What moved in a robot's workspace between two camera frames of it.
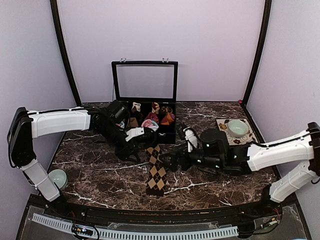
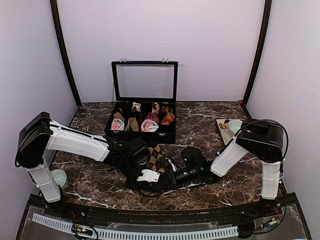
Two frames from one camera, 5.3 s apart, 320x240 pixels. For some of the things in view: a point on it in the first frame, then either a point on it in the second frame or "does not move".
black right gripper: [173, 166] → [170, 178]
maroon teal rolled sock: [153, 116] does not move
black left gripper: [123, 155] → [142, 185]
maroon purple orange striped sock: [168, 118] does not move
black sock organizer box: [148, 89] does not move
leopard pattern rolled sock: [165, 109] does not move
